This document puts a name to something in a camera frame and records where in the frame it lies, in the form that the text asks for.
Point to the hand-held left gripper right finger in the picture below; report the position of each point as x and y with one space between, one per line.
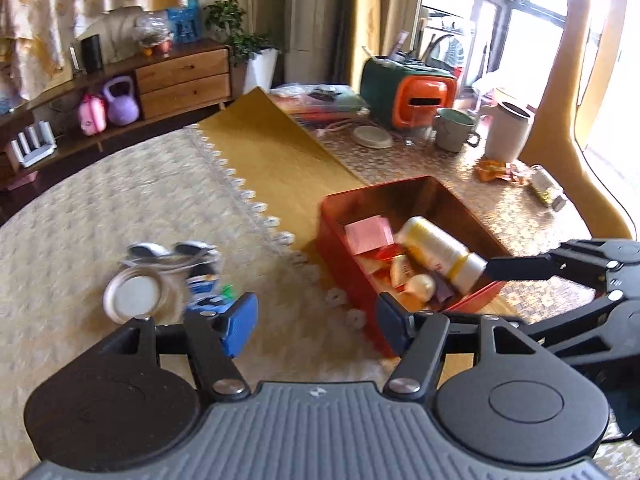
392 322

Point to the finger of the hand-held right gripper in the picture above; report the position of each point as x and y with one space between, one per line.
520 267
575 330

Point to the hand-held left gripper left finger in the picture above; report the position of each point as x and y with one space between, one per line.
242 322

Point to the small red packet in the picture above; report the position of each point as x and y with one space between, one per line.
382 256

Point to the white yellow plastic bottle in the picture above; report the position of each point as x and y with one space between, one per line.
435 245

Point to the pink notepad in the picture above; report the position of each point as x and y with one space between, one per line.
369 232

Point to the red metal tin box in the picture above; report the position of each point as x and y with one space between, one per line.
335 240

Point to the small lying glass bottle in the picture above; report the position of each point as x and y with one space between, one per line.
547 187

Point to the orange snack packet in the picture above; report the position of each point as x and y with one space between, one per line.
495 171

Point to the white kettle jug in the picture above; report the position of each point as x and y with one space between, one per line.
507 132

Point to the green mug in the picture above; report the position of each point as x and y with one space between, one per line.
452 132

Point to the yellow curved chair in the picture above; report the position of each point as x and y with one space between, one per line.
560 110

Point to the yellow table mat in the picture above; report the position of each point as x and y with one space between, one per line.
265 160

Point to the clear drinking glass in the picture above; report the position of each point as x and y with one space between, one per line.
419 135

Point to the white round coaster lid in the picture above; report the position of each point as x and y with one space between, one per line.
371 136

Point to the orange green tissue box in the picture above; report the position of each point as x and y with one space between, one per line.
415 100

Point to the glass sliding door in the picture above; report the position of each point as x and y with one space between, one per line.
520 50

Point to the stack of colourful books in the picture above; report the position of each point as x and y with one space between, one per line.
345 102

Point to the white washing machine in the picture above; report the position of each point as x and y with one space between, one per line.
447 52

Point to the clear bag with dark item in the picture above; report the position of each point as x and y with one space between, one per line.
322 94

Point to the purple kettlebell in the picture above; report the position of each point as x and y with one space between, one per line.
121 107

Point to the pink rolled tube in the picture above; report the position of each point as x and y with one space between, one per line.
401 44

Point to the pink toy case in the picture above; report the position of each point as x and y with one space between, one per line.
92 115

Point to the white stick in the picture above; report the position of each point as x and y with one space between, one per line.
367 55

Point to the wooden television cabinet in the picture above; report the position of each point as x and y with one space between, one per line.
182 67

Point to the pink flat box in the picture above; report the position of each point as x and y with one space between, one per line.
22 180

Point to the white router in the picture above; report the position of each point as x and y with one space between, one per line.
32 152

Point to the yellow curtain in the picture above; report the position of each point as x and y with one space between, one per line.
385 10

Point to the clear plastic bag of fruit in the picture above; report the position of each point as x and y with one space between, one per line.
152 32

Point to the blue printed box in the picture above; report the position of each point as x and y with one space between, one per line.
185 22

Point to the black cylinder speaker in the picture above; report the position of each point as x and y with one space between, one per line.
91 55

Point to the potted green tree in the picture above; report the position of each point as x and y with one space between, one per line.
235 15

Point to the white slim device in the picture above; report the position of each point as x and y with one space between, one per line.
75 60

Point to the white rounded appliance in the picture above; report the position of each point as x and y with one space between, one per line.
117 30

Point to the white standing air conditioner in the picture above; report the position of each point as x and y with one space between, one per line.
312 10

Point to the floral draped cloth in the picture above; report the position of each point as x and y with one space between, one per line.
60 10

